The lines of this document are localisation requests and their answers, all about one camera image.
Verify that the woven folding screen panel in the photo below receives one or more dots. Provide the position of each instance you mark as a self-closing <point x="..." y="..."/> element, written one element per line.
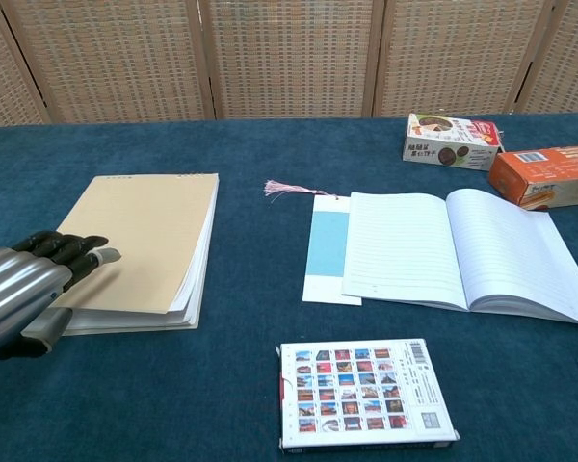
<point x="0" y="82"/>
<point x="289" y="58"/>
<point x="568" y="62"/>
<point x="457" y="58"/>
<point x="115" y="58"/>

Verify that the tan spiral notepad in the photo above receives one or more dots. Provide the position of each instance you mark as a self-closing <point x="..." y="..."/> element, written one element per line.
<point x="149" y="240"/>

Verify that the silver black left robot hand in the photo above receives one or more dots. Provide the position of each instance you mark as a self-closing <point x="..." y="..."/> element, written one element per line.
<point x="14" y="289"/>

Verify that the teal felt tablecloth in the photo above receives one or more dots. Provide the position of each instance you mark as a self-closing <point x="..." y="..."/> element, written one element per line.
<point x="250" y="269"/>

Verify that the white box with photo grid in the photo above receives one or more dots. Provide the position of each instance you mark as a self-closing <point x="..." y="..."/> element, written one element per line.
<point x="361" y="390"/>

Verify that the bookmark with pink tassel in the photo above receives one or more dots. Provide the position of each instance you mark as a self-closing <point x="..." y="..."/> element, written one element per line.
<point x="325" y="245"/>

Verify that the open lined notebook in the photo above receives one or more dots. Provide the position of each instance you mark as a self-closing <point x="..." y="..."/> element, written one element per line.
<point x="414" y="250"/>

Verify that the orange carton box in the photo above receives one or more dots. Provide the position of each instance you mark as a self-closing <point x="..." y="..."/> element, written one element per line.
<point x="544" y="178"/>

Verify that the white cookie box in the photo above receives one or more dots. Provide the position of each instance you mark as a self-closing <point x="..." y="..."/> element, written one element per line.
<point x="443" y="144"/>

